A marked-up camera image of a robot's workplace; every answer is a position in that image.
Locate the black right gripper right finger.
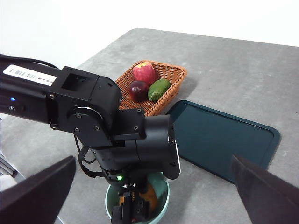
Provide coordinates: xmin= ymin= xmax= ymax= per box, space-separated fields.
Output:
xmin=231 ymin=153 xmax=299 ymax=224

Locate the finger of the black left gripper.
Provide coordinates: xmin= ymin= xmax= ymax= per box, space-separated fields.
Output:
xmin=130 ymin=198 xmax=152 ymax=222
xmin=111 ymin=204 xmax=128 ymax=224

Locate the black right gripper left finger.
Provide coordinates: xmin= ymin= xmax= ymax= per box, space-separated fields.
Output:
xmin=0 ymin=155 xmax=77 ymax=224

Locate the orange-brown kiwifruit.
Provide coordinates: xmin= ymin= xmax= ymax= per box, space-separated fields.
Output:
xmin=137 ymin=183 xmax=157 ymax=212

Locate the teal ribbed bowl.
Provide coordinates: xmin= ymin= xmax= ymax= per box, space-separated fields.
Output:
xmin=104 ymin=171 xmax=170 ymax=224

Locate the dark rectangular tray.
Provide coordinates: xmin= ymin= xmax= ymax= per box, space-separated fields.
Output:
xmin=167 ymin=100 xmax=281 ymax=185

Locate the dark red plum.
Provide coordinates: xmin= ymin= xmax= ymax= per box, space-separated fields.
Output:
xmin=129 ymin=80 xmax=150 ymax=102

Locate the green avocado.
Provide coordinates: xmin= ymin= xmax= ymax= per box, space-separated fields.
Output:
xmin=147 ymin=78 xmax=172 ymax=102

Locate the red apple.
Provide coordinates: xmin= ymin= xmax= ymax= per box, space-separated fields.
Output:
xmin=132 ymin=62 xmax=157 ymax=86

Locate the brown wicker basket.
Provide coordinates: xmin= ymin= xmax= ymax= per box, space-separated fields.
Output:
xmin=114 ymin=60 xmax=187 ymax=117

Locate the silver metal frame rail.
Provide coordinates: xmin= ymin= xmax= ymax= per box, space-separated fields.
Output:
xmin=0 ymin=146 xmax=16 ymax=175

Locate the black cable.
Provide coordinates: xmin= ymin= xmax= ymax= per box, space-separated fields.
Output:
xmin=0 ymin=55 xmax=59 ymax=70
xmin=74 ymin=134 xmax=105 ymax=179

